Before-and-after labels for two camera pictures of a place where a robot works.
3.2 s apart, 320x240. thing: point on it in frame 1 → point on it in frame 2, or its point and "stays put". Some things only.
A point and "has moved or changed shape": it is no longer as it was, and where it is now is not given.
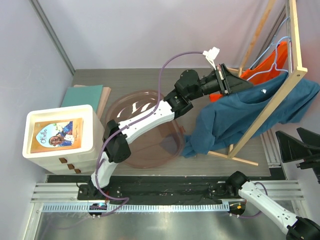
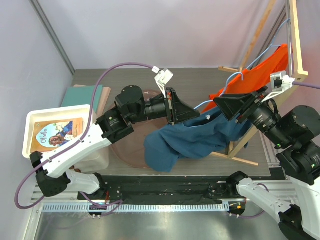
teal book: [82, 95] stays put
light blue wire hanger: [274, 64] → [225, 88]
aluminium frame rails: [58, 192] stays put
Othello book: [58, 135] stays put
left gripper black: [228, 82] → [177, 111]
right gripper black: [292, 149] → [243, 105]
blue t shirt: [221, 124] has moved or changed shape
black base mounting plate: [163, 189] stays put
